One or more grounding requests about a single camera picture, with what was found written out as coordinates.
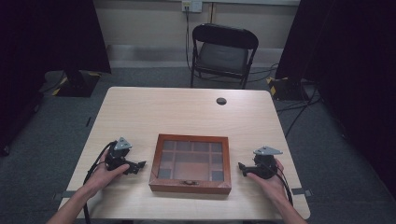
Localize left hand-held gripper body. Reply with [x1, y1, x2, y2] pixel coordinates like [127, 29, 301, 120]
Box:
[105, 136, 134, 172]

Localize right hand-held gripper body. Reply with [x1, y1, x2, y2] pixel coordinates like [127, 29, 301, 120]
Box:
[252, 146, 284, 180]

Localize wooden box with glass lid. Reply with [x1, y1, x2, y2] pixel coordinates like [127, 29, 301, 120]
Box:
[148, 133, 233, 196]

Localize person's right hand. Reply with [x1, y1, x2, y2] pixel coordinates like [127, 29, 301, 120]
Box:
[247, 158, 290, 203]

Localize person's left hand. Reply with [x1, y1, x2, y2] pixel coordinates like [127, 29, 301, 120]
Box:
[82, 151, 131, 196]

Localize black stand base yellow tape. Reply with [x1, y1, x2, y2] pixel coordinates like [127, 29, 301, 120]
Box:
[50, 70, 103, 98]
[266, 76, 310, 102]

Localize black folding chair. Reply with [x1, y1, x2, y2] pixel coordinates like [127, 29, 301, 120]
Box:
[190, 23, 260, 90]

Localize dark curtain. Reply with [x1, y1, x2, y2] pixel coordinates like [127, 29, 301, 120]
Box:
[0, 0, 112, 157]
[275, 0, 396, 200]

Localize left hand-held gripper black cable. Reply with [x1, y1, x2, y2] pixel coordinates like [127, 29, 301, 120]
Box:
[82, 141, 118, 224]

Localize hand-held gripper black cable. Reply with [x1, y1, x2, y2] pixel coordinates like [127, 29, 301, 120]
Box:
[82, 141, 118, 224]
[262, 159, 294, 207]

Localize right hand-held gripper black cable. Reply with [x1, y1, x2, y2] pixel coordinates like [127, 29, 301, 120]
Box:
[262, 159, 294, 207]

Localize grey table edge strap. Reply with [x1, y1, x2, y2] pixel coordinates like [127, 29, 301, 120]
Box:
[290, 188, 314, 198]
[51, 189, 78, 201]

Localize black floor cables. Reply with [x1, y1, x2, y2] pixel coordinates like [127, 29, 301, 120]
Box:
[248, 62, 325, 139]

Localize black cable from wall outlet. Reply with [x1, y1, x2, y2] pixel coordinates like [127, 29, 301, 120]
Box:
[184, 6, 192, 72]

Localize white wall outlet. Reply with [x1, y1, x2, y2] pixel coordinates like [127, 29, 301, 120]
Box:
[181, 0, 204, 14]

